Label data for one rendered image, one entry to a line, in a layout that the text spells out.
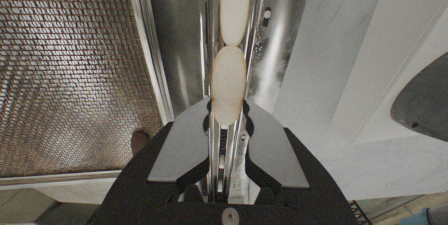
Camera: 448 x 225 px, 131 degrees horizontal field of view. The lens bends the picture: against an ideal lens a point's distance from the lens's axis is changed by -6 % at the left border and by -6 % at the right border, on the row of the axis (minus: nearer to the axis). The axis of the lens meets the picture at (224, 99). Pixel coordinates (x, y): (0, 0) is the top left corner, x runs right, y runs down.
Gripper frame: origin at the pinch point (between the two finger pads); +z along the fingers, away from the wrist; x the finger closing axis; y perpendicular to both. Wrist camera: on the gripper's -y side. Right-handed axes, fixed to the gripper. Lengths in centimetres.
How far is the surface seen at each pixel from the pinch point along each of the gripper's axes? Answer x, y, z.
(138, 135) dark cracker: -15.1, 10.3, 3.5
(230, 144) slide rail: 1.8, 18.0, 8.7
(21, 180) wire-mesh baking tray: -42.5, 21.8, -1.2
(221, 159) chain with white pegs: -0.1, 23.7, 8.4
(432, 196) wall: 439, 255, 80
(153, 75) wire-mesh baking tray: -10.1, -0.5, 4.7
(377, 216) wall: 438, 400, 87
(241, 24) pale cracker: 1.4, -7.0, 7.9
